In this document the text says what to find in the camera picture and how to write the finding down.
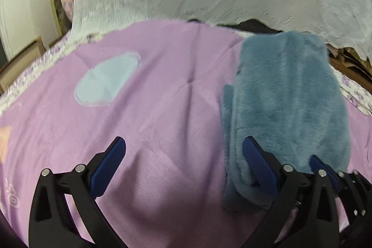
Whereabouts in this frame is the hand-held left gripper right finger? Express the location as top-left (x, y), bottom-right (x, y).
top-left (240, 136), bottom-right (351, 248)

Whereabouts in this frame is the blue fleece garment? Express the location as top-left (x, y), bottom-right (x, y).
top-left (221, 31), bottom-right (352, 212)

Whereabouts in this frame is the wooden furniture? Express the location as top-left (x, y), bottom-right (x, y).
top-left (0, 36), bottom-right (46, 93)

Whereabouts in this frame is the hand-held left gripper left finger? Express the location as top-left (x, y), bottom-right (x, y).
top-left (29, 136), bottom-right (127, 248)

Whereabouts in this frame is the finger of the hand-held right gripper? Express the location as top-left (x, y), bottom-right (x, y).
top-left (309, 155), bottom-right (368, 218)

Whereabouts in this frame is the pink blanket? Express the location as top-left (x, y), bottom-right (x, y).
top-left (0, 20), bottom-right (372, 248)

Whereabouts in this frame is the purple floral quilt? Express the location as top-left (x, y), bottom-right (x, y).
top-left (0, 30), bottom-right (372, 118)

